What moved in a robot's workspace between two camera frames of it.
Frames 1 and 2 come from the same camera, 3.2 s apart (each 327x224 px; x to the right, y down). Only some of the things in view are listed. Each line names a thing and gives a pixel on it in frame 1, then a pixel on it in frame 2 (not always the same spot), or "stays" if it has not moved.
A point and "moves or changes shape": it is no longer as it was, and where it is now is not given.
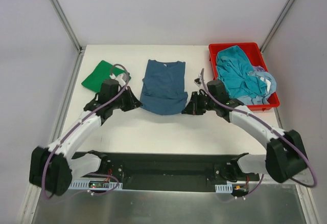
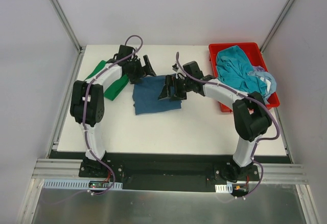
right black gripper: [197, 104] → [175, 87]
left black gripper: [128, 98] → [139, 68]
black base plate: [191, 172] stays
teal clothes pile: [232, 67] stays
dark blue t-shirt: [164, 89] moves or changes shape
